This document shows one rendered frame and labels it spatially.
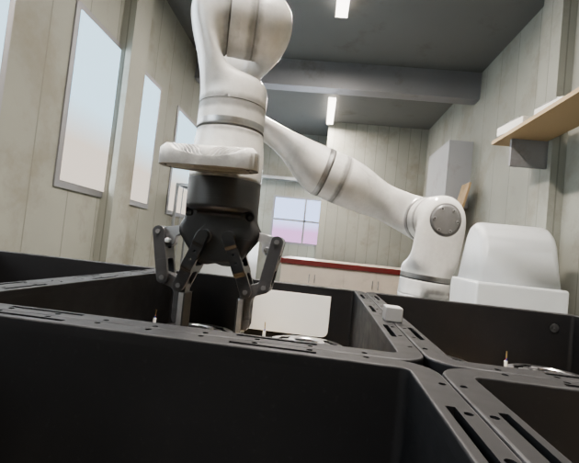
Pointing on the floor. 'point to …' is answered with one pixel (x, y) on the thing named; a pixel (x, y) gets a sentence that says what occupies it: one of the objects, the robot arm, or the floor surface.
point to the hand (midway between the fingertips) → (211, 316)
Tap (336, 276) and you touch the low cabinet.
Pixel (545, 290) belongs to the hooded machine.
